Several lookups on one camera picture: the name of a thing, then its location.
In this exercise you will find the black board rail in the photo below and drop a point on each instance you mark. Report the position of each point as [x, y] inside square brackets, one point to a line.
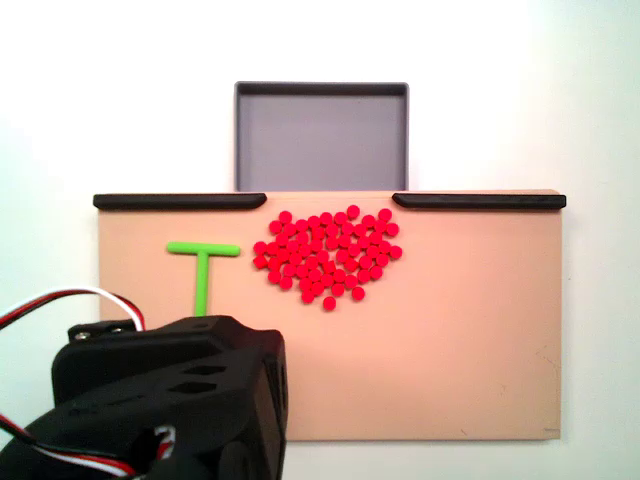
[480, 201]
[180, 201]

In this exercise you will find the grey square tray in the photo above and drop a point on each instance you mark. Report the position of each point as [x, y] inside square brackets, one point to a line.
[322, 145]

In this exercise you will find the beige flat board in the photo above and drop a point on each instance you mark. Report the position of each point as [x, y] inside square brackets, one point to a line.
[425, 325]

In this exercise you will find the red small cylinder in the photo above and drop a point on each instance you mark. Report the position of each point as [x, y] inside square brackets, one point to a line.
[313, 221]
[392, 229]
[376, 272]
[258, 261]
[259, 247]
[285, 216]
[326, 218]
[301, 225]
[307, 297]
[275, 226]
[274, 276]
[395, 251]
[340, 217]
[285, 282]
[353, 210]
[328, 302]
[368, 220]
[358, 293]
[384, 214]

